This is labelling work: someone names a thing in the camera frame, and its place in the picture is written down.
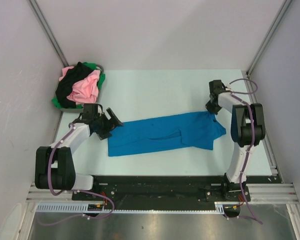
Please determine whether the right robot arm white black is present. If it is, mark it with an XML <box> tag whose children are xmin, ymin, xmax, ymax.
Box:
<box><xmin>205</xmin><ymin>80</ymin><xmax>266</xmax><ymax>202</ymax></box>

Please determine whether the blue t shirt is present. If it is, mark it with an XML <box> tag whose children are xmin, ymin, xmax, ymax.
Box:
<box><xmin>108</xmin><ymin>111</ymin><xmax>227</xmax><ymax>157</ymax></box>

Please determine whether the grey laundry basket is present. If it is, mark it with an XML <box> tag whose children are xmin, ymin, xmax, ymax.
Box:
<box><xmin>57</xmin><ymin>63</ymin><xmax>106</xmax><ymax>115</ymax></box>

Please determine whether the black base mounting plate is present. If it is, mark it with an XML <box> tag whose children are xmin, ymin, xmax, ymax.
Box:
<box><xmin>41</xmin><ymin>174</ymin><xmax>281</xmax><ymax>211</ymax></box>

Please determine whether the pink t shirt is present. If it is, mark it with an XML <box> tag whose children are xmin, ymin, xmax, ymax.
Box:
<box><xmin>65</xmin><ymin>69</ymin><xmax>101</xmax><ymax>105</ymax></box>

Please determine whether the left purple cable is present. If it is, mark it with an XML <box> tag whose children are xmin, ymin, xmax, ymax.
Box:
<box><xmin>36</xmin><ymin>122</ymin><xmax>115</xmax><ymax>226</ymax></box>

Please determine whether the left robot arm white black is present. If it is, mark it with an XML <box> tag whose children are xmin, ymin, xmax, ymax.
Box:
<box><xmin>34</xmin><ymin>103</ymin><xmax>124</xmax><ymax>200</ymax></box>

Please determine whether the white slotted cable duct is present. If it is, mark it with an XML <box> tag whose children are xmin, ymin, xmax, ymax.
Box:
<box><xmin>36</xmin><ymin>202</ymin><xmax>225</xmax><ymax>215</ymax></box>

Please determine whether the black t shirt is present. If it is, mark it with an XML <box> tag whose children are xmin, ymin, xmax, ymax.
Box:
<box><xmin>55</xmin><ymin>62</ymin><xmax>93</xmax><ymax>109</ymax></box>

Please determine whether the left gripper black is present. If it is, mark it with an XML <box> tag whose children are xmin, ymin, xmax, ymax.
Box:
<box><xmin>93</xmin><ymin>108</ymin><xmax>123</xmax><ymax>140</ymax></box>

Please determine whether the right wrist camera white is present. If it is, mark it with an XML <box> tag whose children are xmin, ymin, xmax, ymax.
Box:
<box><xmin>224</xmin><ymin>84</ymin><xmax>234</xmax><ymax>93</ymax></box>

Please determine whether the green t shirt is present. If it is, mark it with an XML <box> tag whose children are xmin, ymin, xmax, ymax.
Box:
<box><xmin>51</xmin><ymin>61</ymin><xmax>107</xmax><ymax>110</ymax></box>

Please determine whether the aluminium frame rail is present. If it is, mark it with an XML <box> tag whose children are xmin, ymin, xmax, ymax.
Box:
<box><xmin>26</xmin><ymin>183</ymin><xmax>299</xmax><ymax>205</ymax></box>

